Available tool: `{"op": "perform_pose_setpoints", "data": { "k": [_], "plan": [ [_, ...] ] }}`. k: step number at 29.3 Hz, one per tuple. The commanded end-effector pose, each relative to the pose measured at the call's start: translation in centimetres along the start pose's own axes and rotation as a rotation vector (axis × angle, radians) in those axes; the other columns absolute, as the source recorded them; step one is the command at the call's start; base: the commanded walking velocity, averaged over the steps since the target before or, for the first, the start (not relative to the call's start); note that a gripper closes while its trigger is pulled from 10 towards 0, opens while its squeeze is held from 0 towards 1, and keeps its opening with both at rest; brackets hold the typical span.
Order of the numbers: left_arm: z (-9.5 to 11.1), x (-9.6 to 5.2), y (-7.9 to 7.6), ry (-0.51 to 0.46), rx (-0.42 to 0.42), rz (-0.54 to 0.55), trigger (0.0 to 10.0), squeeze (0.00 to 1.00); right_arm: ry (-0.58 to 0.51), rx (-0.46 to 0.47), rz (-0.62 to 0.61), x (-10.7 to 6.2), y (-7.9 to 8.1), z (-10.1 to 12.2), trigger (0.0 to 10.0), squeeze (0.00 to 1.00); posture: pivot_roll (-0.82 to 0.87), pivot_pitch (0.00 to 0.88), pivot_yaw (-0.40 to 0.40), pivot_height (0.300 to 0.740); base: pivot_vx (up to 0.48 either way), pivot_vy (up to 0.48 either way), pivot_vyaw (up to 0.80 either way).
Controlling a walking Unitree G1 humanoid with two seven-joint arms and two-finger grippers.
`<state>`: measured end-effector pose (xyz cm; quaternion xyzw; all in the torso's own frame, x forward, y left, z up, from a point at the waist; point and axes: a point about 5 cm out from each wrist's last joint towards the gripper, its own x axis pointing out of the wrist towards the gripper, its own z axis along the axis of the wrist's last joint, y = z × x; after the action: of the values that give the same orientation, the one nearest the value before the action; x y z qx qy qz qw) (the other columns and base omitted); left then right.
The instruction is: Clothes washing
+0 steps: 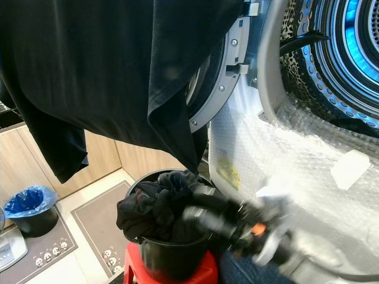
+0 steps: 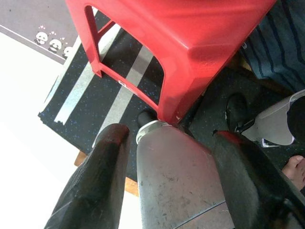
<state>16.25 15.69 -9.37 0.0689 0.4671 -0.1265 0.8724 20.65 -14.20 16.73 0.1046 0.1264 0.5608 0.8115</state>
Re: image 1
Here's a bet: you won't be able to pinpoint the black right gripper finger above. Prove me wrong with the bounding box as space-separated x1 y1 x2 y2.
186 195 244 220
182 208 238 243

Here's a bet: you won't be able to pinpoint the black shirt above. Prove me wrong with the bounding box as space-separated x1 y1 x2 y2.
0 0 247 185

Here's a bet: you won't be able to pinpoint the pile of black clothes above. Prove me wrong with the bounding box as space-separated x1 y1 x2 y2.
116 170 211 244

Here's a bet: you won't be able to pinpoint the white front-load washing machine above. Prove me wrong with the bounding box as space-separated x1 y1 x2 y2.
188 0 379 284

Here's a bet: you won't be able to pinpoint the yellow warning sticker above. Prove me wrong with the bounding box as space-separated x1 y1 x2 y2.
216 154 241 191

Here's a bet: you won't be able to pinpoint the blue denim jeans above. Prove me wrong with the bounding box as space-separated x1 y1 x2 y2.
218 248 294 284

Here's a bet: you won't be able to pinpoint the black plastic bucket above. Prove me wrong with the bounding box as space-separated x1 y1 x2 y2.
124 169 215 283

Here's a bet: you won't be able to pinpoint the red plastic stool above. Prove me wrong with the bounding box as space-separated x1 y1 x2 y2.
123 243 220 284

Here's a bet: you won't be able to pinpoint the white floor scale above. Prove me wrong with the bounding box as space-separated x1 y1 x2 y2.
0 225 28 272

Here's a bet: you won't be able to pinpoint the grey round washer door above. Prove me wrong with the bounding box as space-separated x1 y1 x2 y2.
188 0 261 134

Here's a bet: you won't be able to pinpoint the grey floor mat with skulls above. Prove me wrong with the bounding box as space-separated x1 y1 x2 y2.
69 180 132 276
0 220 78 284

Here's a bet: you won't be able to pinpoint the black bin with blue bag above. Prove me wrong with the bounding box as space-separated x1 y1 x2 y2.
3 185 60 238

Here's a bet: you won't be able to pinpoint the white paper label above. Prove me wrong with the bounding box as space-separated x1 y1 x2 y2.
330 149 373 191

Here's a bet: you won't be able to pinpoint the wooden cabinet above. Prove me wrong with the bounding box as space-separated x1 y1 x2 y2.
0 123 191 203

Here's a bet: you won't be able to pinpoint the leopard print cloth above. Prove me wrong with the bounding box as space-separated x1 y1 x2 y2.
280 0 335 122

